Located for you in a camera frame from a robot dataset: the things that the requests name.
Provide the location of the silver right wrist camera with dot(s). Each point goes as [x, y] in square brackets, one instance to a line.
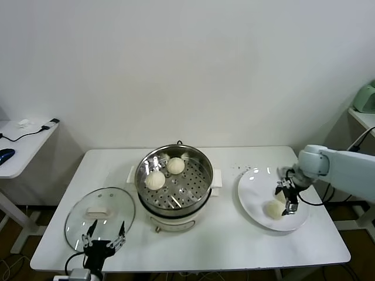
[285, 171]

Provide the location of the perforated steel steamer basket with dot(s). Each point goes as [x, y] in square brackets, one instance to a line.
[187, 187]

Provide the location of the white side desk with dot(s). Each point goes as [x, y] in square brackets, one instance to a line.
[26, 149]
[363, 118]

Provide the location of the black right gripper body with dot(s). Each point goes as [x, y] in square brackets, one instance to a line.
[291, 194]

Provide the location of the round glass pot lid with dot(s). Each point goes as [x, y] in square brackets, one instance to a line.
[76, 216]

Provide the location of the white round plate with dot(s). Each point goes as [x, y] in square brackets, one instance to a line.
[252, 199]

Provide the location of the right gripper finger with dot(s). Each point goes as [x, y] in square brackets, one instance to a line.
[279, 188]
[291, 208]

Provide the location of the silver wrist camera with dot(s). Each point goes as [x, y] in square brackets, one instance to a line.
[77, 275]
[285, 171]

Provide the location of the grey USB adapter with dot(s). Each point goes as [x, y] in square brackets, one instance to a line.
[53, 121]

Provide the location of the mint green appliance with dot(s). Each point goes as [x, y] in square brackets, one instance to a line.
[366, 98]

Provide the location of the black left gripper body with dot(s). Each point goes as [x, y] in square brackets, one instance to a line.
[98, 254]

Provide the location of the blue computer mouse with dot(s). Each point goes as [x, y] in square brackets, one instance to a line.
[6, 155]

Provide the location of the small white plastic object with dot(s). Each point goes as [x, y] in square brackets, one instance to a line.
[25, 123]

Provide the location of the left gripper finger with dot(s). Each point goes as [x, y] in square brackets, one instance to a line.
[121, 234]
[91, 231]

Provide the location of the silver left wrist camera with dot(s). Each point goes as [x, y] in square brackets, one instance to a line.
[77, 275]

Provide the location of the white steamed baozi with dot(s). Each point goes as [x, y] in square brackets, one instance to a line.
[175, 165]
[280, 198]
[155, 180]
[274, 210]

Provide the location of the cream electric cooker base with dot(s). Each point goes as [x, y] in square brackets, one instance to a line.
[175, 221]

